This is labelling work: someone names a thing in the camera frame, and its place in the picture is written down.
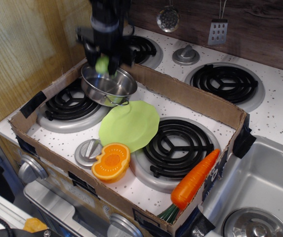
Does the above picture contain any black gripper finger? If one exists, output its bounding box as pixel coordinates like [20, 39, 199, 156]
[83, 42, 100, 67]
[108, 54, 121, 75]

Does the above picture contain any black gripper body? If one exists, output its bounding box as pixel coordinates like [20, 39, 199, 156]
[76, 23, 135, 66]

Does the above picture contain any green toy broccoli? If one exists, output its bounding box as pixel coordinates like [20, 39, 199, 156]
[95, 55, 118, 77]

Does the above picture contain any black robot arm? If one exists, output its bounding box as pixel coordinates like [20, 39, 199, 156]
[76, 0, 136, 75]

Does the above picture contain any small silver metal pan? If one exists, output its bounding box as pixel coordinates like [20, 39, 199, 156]
[81, 64, 138, 107]

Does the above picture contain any back left black burner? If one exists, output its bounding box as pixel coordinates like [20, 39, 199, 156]
[123, 36, 163, 69]

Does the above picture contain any black burner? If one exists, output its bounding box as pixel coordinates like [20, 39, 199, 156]
[37, 78, 110, 134]
[123, 36, 163, 69]
[185, 62, 265, 113]
[130, 117, 220, 193]

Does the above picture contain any hanging silver strainer spoon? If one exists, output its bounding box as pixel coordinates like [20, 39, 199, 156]
[157, 0, 181, 33]

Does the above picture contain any front left black burner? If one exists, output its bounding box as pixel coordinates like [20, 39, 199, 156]
[37, 78, 110, 134]

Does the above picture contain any light green plastic plate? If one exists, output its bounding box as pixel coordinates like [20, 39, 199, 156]
[99, 101, 160, 152]

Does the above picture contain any silver back stove knob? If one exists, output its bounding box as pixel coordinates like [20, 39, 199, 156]
[172, 45, 200, 66]

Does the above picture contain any silver stove knob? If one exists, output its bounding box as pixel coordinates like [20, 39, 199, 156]
[74, 139, 103, 169]
[172, 45, 200, 66]

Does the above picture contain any silver front stove knob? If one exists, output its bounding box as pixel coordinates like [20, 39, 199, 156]
[74, 139, 103, 169]

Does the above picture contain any orange toy pumpkin half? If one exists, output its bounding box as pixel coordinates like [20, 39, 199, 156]
[91, 143, 130, 183]

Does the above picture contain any front right black burner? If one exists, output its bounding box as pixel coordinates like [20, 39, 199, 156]
[130, 117, 220, 193]

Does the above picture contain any hanging silver spatula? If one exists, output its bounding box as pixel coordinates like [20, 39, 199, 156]
[207, 0, 228, 45]

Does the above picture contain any back right black burner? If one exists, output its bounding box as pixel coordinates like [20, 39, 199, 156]
[185, 62, 265, 113]

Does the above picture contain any brown cardboard fence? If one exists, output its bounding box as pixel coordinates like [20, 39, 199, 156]
[10, 59, 248, 237]

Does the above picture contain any left silver oven knob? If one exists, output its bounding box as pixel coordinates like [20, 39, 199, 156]
[18, 155, 48, 184]

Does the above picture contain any silver oven knob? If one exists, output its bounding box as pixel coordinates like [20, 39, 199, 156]
[107, 213, 143, 237]
[18, 155, 48, 184]

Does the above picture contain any orange toy carrot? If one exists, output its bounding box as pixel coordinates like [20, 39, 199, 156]
[158, 149, 220, 223]

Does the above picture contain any right silver oven knob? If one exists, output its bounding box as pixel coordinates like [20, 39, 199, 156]
[107, 213, 143, 237]

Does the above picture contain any yellow sponge piece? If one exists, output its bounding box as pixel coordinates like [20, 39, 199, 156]
[23, 217, 48, 233]

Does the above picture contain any silver toy sink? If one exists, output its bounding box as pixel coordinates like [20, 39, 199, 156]
[202, 136, 283, 237]

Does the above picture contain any silver oven door handle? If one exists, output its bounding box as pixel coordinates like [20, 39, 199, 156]
[24, 181, 109, 237]

